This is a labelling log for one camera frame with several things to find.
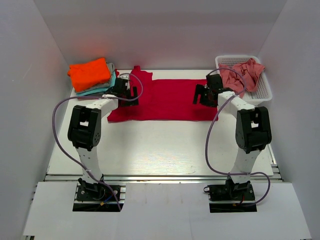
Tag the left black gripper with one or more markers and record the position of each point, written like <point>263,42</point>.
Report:
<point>134,93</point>

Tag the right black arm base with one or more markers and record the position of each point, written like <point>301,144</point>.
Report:
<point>231,197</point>

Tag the folded dark red t shirt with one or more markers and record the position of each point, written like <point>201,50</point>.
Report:
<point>95,95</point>

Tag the white plastic basket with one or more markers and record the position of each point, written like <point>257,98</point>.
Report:
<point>263,92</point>

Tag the folded orange t shirt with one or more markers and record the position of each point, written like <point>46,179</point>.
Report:
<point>86,75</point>

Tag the folded turquoise t shirt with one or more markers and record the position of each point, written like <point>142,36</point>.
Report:
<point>99,88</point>

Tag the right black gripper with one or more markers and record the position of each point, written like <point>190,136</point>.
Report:
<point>200,89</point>

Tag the aluminium table rail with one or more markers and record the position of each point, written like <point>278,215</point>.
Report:
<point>122,179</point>

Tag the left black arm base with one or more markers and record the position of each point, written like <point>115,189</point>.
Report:
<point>96,197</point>

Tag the crumpled pink t shirt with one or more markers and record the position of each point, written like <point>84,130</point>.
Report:
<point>243,75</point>

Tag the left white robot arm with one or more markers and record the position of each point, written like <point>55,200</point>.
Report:
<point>85,127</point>

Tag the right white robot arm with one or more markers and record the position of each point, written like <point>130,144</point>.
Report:
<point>252,128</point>

